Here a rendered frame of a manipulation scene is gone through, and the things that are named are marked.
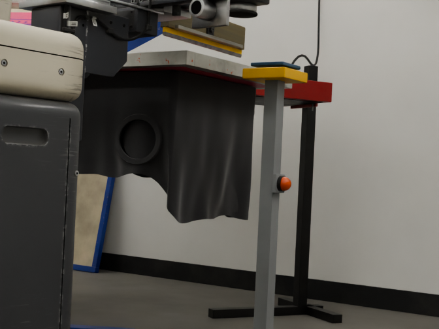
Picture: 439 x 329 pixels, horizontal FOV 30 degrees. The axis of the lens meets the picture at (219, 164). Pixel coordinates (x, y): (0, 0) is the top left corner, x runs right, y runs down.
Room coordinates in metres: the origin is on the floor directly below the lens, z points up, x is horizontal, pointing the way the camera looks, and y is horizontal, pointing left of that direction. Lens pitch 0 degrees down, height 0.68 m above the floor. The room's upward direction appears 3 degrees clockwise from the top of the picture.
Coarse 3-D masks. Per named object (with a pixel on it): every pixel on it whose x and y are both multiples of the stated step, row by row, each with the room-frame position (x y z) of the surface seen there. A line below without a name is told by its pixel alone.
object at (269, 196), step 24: (264, 72) 2.14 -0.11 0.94; (288, 72) 2.13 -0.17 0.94; (264, 120) 2.19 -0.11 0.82; (264, 144) 2.19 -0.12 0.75; (264, 168) 2.19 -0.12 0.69; (264, 192) 2.19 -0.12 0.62; (264, 216) 2.19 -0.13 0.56; (264, 240) 2.18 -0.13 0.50; (264, 264) 2.18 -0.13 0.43; (264, 288) 2.18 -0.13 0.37; (264, 312) 2.18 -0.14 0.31
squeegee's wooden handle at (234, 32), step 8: (192, 16) 2.39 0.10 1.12; (168, 24) 2.30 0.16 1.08; (176, 24) 2.33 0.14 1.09; (184, 24) 2.36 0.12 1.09; (232, 24) 2.57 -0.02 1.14; (216, 32) 2.50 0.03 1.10; (224, 32) 2.54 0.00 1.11; (232, 32) 2.57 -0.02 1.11; (240, 32) 2.62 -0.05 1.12; (232, 40) 2.58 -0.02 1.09; (240, 40) 2.62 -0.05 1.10; (240, 48) 2.62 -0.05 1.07
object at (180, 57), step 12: (132, 60) 2.25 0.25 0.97; (144, 60) 2.23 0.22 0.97; (156, 60) 2.21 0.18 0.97; (168, 60) 2.19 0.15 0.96; (180, 60) 2.16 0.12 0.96; (192, 60) 2.18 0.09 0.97; (204, 60) 2.22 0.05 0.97; (216, 60) 2.27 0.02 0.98; (216, 72) 2.31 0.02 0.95; (228, 72) 2.32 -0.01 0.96; (240, 72) 2.38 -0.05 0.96; (264, 84) 2.55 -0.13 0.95; (288, 84) 2.62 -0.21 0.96
